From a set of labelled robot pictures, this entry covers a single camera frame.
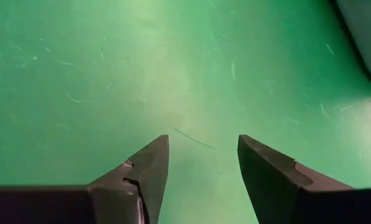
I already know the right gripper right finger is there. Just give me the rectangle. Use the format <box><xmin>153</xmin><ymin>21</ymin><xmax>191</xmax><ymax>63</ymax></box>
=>
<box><xmin>237</xmin><ymin>134</ymin><xmax>354</xmax><ymax>224</ymax></box>

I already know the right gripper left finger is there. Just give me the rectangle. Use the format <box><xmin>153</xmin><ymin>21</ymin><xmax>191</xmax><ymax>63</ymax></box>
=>
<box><xmin>88</xmin><ymin>134</ymin><xmax>170</xmax><ymax>224</ymax></box>

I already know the green table mat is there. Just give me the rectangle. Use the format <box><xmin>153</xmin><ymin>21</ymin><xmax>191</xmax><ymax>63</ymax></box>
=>
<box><xmin>0</xmin><ymin>0</ymin><xmax>371</xmax><ymax>224</ymax></box>

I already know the teal plastic basket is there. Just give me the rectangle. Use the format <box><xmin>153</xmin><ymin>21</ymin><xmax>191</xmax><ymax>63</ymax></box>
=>
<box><xmin>334</xmin><ymin>0</ymin><xmax>371</xmax><ymax>86</ymax></box>

